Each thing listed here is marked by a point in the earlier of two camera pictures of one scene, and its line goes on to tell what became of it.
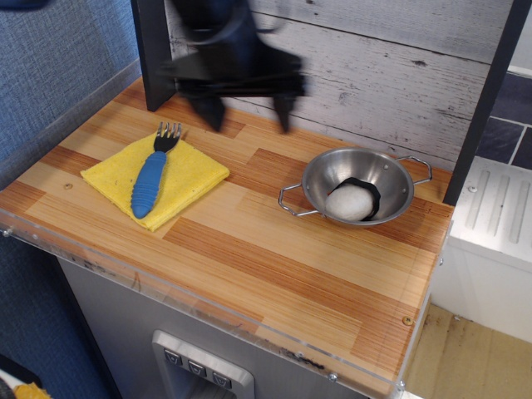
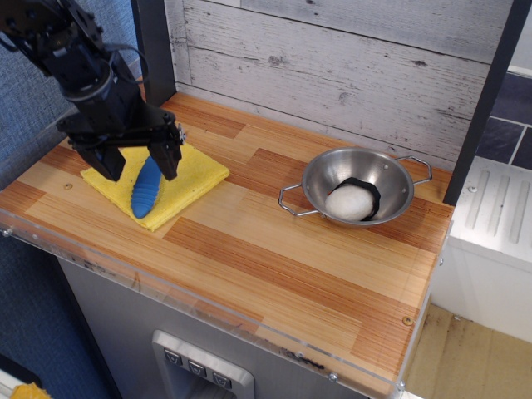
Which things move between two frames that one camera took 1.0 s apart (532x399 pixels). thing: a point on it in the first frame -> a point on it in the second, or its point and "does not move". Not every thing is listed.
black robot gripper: [232, 59] -> [111, 114]
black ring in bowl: [373, 192] does not move
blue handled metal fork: [148, 186] does not move
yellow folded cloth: [187, 174] does not move
